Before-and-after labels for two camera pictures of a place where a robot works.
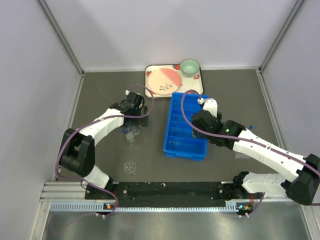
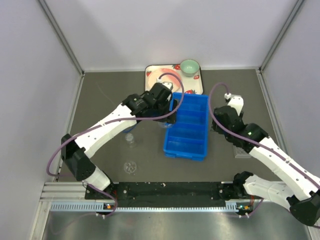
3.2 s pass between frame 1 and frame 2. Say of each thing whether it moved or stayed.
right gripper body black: moved
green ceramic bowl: stayed
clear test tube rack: stayed
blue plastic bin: stayed
